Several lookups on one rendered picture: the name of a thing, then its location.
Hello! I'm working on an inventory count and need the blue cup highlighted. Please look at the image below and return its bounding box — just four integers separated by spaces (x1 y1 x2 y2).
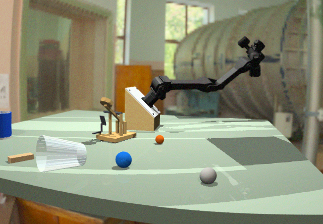
0 111 12 140

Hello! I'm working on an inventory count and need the blue ball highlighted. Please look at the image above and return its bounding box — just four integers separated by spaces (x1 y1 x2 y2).
115 151 132 167

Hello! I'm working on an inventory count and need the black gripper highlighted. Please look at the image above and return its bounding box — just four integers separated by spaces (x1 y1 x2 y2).
238 36 265 61

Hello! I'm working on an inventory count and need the grey ball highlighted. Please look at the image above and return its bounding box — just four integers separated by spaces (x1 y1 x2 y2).
199 167 217 184

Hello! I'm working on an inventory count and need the clear plastic cup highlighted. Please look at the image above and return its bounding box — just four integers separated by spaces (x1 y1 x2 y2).
36 135 87 173

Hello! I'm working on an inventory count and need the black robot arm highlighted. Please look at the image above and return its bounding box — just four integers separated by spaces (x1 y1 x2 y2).
141 39 265 108

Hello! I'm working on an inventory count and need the orange ball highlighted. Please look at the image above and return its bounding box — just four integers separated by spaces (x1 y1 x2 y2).
155 135 164 144

